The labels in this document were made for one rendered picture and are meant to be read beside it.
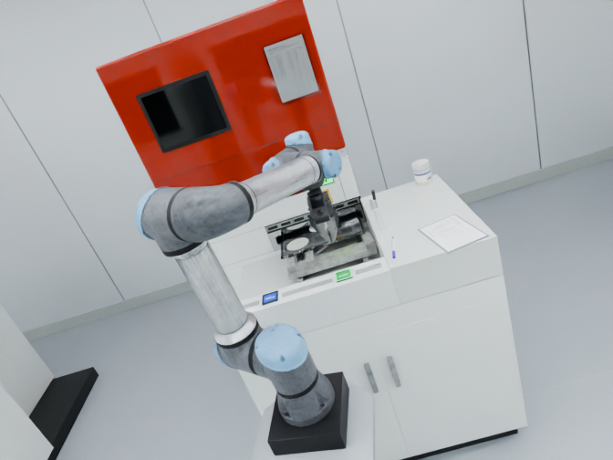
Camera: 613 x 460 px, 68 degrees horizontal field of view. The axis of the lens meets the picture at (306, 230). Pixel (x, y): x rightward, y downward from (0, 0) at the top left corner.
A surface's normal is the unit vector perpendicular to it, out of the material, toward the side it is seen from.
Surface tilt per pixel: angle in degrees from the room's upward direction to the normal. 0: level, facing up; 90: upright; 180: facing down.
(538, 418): 0
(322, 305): 90
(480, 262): 90
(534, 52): 90
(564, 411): 0
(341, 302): 90
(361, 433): 0
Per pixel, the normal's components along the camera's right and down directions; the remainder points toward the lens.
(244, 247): 0.05, 0.43
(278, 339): -0.21, -0.81
